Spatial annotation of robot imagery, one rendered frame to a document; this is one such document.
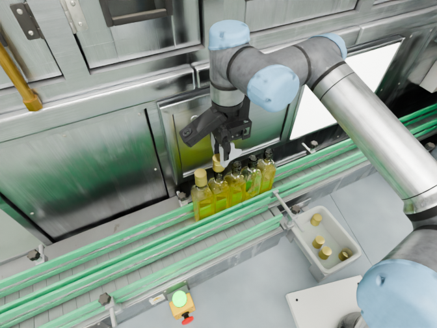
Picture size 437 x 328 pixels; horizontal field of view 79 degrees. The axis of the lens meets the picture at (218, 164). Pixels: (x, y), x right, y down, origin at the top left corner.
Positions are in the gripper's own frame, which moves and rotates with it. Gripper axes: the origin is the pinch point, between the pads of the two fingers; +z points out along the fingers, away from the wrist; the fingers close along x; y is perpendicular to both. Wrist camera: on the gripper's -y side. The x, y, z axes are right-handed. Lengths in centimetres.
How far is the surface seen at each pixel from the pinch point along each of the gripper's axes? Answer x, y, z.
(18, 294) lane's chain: 2, -66, 31
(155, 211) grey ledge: 11.6, -20.7, 30.8
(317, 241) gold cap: -23, 29, 37
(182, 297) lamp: -19.8, -22.1, 33.4
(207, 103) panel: 11.8, 2.4, -10.2
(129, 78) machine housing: 14.8, -15.8, -21.4
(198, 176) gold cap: -0.9, -6.6, 2.6
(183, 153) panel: 12.4, -6.6, 6.5
